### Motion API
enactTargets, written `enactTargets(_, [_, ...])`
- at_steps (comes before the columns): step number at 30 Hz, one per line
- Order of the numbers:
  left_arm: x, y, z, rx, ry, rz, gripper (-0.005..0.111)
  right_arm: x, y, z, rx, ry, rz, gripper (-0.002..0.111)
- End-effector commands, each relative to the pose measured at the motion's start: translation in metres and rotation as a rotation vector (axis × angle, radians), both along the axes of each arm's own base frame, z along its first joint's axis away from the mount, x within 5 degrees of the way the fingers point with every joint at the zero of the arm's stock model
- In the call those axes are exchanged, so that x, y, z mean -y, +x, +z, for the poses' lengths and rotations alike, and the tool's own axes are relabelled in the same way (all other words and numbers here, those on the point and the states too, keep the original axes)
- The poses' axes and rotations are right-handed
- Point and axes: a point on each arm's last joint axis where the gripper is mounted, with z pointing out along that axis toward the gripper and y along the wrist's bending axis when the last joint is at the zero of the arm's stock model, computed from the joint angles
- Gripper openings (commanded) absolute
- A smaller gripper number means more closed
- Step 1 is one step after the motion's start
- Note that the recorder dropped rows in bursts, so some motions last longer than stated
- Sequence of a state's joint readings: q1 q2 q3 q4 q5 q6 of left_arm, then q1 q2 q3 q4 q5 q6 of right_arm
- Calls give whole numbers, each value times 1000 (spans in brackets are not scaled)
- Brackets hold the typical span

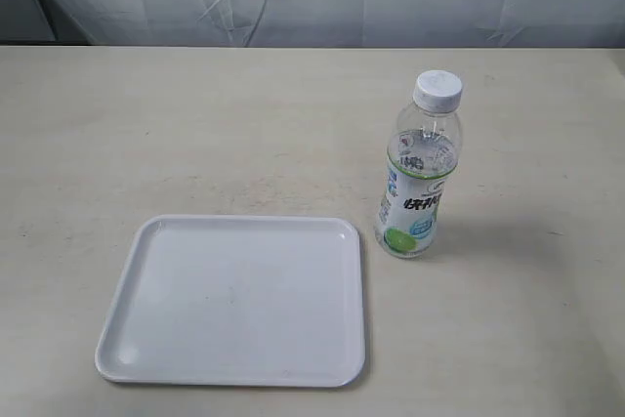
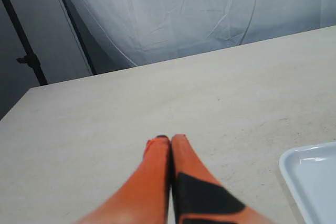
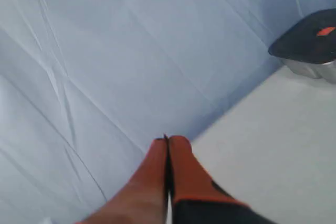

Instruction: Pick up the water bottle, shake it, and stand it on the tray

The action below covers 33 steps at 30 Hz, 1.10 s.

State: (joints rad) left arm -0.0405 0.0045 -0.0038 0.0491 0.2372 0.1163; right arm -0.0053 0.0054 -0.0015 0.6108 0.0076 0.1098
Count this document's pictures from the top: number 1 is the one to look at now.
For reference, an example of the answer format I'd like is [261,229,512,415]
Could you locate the white rectangular plastic tray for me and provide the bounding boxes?
[95,215,366,388]

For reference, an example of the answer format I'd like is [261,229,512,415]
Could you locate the clear plastic drink bottle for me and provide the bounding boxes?
[375,70,463,259]

